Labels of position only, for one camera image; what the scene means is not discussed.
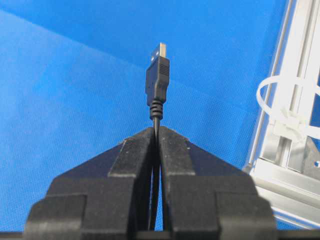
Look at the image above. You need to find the black USB cable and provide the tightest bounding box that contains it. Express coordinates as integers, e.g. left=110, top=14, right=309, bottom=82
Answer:
left=145, top=42, right=171, bottom=232

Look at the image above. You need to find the white zip tie loop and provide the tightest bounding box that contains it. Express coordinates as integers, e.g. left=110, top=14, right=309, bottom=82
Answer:
left=256, top=75, right=320, bottom=142

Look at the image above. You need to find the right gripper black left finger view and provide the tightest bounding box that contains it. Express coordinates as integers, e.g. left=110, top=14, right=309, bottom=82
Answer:
left=23, top=127, right=154, bottom=240

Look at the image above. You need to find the aluminium extrusion frame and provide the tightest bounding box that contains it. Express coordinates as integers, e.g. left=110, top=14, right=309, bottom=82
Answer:
left=243, top=0, right=320, bottom=229

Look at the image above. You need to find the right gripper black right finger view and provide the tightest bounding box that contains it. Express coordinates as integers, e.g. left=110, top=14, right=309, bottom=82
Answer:
left=159, top=126, right=278, bottom=240

